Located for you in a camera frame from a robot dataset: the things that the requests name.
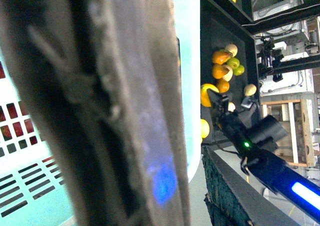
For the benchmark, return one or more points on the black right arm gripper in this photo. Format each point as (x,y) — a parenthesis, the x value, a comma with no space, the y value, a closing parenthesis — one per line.
(230,200)

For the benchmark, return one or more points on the light blue plastic basket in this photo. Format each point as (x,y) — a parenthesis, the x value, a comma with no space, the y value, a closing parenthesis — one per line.
(187,85)

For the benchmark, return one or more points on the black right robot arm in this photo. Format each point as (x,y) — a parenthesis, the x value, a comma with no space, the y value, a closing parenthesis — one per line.
(280,178)

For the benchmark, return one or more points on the pile of yellow lemons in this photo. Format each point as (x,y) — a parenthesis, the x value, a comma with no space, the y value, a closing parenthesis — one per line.
(205,116)

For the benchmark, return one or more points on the pile of pears and oranges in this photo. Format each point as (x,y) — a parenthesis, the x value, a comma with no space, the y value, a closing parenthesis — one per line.
(229,72)

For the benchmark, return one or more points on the black shelf frame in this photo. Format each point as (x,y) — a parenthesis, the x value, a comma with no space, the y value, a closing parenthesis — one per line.
(223,22)

